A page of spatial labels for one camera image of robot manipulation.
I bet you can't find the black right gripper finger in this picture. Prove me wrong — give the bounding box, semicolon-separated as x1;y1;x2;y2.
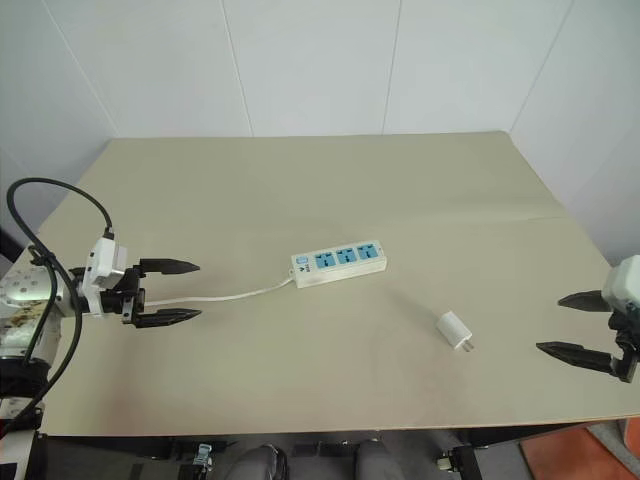
535;341;622;374
557;288;608;313

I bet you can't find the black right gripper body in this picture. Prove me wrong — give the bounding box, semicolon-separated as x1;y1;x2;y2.
607;303;640;386

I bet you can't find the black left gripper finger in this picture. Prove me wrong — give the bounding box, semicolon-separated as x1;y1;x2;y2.
133;308;203;330
134;257;203;278

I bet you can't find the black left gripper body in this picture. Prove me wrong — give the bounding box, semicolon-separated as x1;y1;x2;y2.
98;266;148;329

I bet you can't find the white plug adapter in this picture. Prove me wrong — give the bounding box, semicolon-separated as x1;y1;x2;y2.
434;310;477;356

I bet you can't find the white blue power strip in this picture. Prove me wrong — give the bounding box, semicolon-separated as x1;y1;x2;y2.
290;240;390;290

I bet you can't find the dark grey rounded shape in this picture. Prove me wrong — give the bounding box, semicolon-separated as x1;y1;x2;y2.
223;441;292;480

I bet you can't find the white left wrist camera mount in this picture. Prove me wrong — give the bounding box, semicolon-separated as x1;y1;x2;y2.
81;236;131;317

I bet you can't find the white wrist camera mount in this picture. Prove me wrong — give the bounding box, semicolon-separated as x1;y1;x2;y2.
601;254;640;314
81;236;131;317

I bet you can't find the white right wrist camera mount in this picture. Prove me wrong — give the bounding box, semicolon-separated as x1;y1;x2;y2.
601;254;640;314

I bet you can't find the white power strip cord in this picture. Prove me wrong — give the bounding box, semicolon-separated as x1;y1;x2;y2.
142;273;297;309

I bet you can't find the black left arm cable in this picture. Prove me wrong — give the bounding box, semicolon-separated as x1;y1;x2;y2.
6;177;118;437

